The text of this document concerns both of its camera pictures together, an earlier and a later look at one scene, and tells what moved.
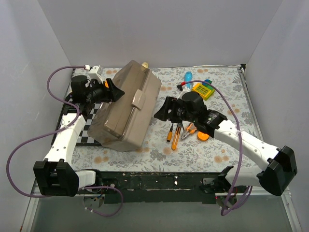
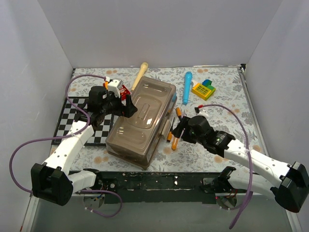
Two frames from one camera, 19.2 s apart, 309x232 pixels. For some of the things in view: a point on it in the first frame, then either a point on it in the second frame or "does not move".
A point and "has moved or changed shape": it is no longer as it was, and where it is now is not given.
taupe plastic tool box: [121, 125] has moved or changed shape
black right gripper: [171, 103] to [177, 131]
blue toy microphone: [188, 77] does not move
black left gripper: [112, 94] to [129, 109]
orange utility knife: [176, 136] does not move
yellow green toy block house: [205, 91] does not move
